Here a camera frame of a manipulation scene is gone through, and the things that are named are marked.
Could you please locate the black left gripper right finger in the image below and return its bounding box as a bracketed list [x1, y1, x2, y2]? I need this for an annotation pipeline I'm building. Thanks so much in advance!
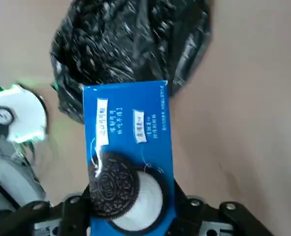
[171, 179, 276, 236]

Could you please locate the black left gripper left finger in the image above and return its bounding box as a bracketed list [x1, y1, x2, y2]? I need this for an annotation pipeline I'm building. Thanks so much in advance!
[6, 184, 92, 236]

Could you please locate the blue cookie box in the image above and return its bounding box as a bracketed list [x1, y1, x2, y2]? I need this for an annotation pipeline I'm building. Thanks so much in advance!
[82, 80, 178, 236]

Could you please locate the black plastic bag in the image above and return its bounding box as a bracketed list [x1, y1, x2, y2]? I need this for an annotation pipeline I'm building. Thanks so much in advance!
[49, 0, 212, 123]

